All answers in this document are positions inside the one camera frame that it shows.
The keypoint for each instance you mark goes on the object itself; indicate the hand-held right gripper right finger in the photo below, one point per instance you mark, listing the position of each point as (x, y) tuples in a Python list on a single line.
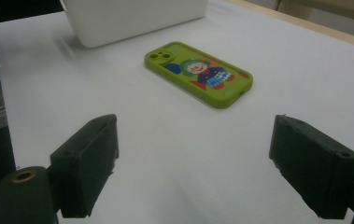
[(316, 166)]

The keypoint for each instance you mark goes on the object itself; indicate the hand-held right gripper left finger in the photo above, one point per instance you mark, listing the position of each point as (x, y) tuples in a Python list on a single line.
[(82, 161)]

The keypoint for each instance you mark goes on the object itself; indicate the green cartoon phone case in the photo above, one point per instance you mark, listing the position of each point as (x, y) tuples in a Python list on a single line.
[(196, 74)]

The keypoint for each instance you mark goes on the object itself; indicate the white plastic bin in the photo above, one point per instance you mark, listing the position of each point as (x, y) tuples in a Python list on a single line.
[(134, 18)]

